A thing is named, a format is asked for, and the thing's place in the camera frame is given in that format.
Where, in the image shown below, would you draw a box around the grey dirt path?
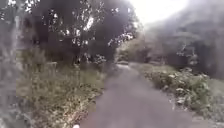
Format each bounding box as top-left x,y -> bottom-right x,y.
78,63 -> 224,128

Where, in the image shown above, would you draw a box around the wood of dark trees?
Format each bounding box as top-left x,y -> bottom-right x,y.
0,0 -> 144,73

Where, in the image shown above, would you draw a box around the weedy grass verge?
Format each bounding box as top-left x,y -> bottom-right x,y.
14,49 -> 114,128

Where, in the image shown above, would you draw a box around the leafy green bushes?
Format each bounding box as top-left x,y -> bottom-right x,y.
131,63 -> 224,123

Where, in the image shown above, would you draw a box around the hazy row of trees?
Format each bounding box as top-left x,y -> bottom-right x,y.
116,0 -> 224,81

